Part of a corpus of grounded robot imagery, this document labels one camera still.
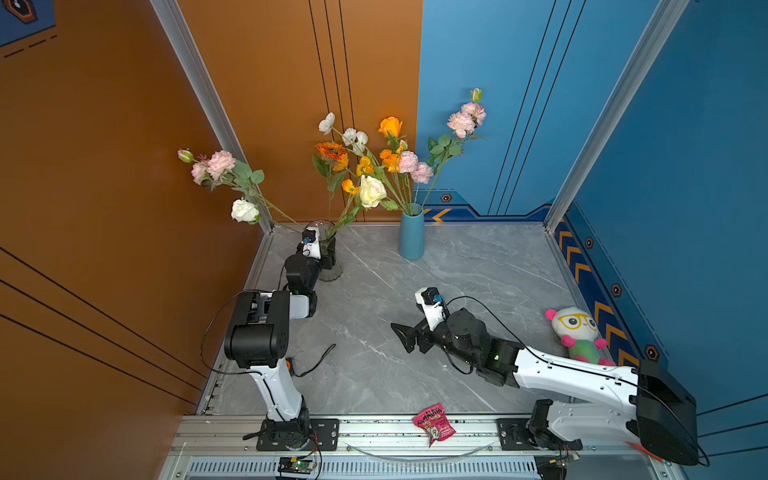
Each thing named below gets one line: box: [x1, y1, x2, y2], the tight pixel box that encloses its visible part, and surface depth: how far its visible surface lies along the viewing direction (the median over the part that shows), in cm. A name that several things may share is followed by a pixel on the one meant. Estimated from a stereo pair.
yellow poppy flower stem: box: [335, 179, 360, 223], surface depth 73 cm
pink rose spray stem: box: [421, 88, 487, 207], surface depth 83 cm
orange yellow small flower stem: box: [380, 149, 409, 215], surface depth 86 cm
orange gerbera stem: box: [312, 142, 349, 199], surface depth 85 cm
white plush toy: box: [545, 307, 616, 367], surface depth 87 cm
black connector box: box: [534, 455, 567, 480], surface depth 71 cm
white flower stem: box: [318, 112, 409, 208], surface depth 91 cm
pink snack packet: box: [412, 403, 456, 448], surface depth 76 cm
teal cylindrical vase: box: [400, 203, 425, 260], surface depth 100 cm
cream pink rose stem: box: [177, 149, 306, 232], surface depth 75 cm
